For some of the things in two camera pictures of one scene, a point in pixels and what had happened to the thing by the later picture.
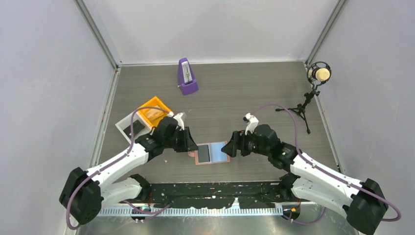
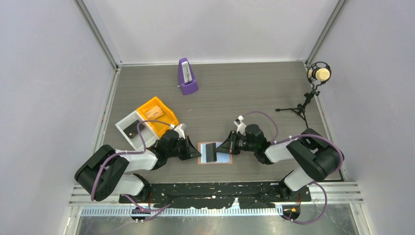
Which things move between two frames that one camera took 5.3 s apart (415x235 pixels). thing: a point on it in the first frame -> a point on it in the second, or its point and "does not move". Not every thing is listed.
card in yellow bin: [153, 113] does not move
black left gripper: [188, 144] -> [190, 152]
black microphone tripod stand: [300, 108] does not move
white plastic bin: [126, 123] does not move
